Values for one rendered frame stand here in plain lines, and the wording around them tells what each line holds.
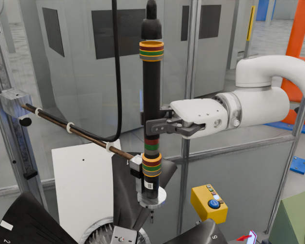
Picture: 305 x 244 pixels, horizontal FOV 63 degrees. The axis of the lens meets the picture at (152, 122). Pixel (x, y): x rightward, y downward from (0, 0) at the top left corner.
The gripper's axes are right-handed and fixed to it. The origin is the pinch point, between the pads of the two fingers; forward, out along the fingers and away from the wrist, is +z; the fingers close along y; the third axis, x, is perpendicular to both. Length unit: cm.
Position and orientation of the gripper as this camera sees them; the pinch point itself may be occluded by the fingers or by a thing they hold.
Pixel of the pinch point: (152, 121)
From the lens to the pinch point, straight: 51.4
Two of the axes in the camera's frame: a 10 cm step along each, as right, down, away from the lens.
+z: -9.5, 1.4, -2.7
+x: 0.0, -8.9, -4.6
